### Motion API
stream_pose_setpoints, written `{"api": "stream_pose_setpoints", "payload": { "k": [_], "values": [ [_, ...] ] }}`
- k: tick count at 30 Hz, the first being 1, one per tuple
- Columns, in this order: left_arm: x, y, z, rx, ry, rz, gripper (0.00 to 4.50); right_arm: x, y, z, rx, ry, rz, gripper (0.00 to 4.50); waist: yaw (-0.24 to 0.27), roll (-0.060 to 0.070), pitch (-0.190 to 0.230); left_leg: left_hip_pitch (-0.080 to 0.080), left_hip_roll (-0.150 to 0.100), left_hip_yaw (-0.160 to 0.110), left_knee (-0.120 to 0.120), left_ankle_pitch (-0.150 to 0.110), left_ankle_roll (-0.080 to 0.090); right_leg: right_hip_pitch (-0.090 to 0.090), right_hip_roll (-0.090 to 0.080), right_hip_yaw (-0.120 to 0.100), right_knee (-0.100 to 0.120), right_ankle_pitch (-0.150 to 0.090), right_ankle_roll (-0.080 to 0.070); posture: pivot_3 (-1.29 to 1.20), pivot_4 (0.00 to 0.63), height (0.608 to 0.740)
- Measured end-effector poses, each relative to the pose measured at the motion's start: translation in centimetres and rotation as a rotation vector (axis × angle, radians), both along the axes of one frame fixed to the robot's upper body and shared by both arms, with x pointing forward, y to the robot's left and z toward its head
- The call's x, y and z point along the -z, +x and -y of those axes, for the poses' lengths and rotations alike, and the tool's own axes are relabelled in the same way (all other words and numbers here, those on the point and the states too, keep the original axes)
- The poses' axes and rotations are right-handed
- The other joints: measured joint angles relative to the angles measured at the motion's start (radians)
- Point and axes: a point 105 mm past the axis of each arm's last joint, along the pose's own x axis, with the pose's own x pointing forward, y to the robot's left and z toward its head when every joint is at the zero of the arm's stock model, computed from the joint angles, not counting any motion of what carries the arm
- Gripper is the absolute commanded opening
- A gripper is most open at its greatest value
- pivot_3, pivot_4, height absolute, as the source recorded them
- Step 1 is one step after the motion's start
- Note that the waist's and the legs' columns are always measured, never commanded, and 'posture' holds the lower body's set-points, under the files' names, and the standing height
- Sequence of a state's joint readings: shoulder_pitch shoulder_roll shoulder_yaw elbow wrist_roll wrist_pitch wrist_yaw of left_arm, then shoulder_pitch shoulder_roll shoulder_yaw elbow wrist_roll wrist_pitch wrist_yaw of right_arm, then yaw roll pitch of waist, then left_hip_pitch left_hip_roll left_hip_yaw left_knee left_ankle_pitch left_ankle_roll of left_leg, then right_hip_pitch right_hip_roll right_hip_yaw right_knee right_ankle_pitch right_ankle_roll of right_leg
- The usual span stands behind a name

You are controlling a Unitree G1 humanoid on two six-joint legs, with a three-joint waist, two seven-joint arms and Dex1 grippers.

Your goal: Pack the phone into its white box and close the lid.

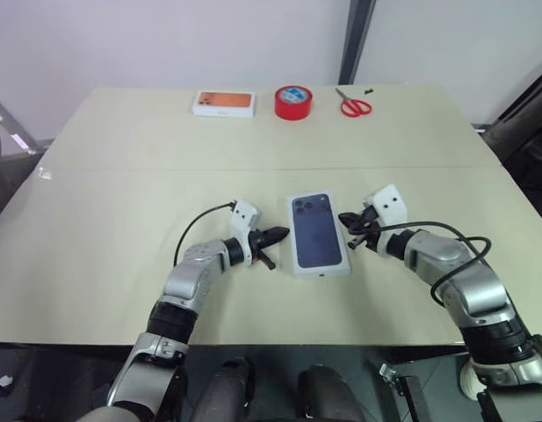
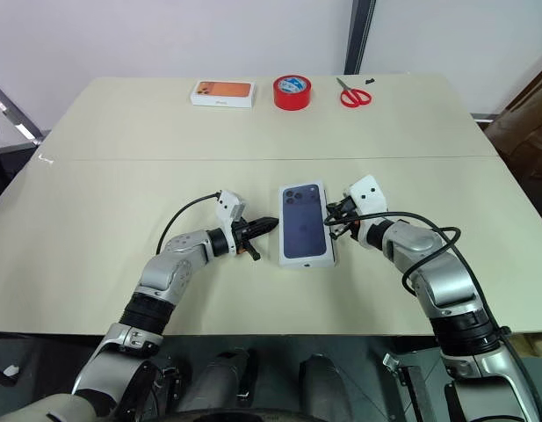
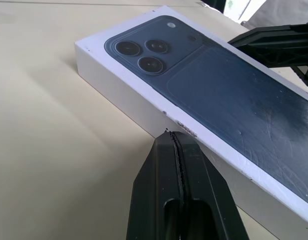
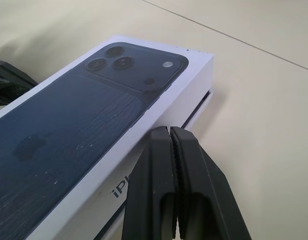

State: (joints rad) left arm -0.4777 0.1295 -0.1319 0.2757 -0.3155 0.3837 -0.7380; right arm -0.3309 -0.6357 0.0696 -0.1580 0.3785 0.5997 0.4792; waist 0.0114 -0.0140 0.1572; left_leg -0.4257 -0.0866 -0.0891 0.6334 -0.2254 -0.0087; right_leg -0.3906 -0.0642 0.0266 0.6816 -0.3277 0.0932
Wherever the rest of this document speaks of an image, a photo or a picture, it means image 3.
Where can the white smartphone box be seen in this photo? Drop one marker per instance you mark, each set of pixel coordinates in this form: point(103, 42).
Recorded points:
point(218, 100)

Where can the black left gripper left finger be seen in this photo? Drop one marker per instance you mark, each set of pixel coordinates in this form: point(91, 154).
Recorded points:
point(153, 190)

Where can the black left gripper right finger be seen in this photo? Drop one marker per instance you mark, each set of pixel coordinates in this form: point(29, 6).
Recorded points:
point(206, 200)

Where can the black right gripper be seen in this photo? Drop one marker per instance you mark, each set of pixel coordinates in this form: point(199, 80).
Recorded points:
point(307, 75)

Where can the white crumpled sheet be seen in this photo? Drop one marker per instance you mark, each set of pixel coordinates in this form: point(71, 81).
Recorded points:
point(253, 12)

